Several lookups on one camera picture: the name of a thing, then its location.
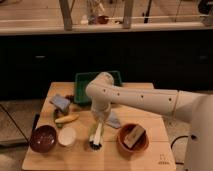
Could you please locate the small green vegetable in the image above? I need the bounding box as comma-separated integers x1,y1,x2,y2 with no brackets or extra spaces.
56,123,63,129

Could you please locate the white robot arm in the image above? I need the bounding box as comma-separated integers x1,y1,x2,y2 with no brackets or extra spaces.
85,72,213,171

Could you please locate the blue triangular cloth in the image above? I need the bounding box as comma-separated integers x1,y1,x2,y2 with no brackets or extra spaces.
106,112,121,129

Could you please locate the blue box object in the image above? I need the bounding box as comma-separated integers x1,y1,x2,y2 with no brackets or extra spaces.
50,94,70,114

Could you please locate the green plastic tray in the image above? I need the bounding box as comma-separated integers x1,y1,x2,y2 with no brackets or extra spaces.
74,71,122,106

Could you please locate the green plastic cup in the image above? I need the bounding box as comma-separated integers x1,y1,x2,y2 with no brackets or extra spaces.
89,123,104,142

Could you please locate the white small bowl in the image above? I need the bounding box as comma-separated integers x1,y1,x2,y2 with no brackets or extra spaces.
58,127,76,147

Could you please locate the black floor cable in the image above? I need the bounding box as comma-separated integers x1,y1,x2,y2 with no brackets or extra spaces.
170,134,188,171

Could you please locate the dark red bowl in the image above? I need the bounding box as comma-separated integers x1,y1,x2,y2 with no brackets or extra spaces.
29,125,57,153

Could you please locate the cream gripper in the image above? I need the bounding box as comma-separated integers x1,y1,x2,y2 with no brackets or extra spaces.
91,108,110,123

